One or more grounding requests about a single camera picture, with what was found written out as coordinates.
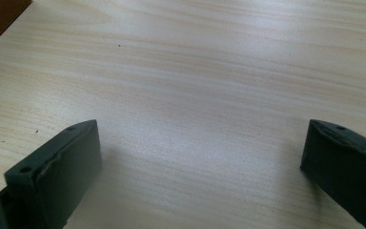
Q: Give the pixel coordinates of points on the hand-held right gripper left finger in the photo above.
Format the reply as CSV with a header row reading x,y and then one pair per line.
x,y
60,171

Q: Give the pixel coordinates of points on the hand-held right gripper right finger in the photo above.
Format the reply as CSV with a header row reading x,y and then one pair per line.
x,y
346,165

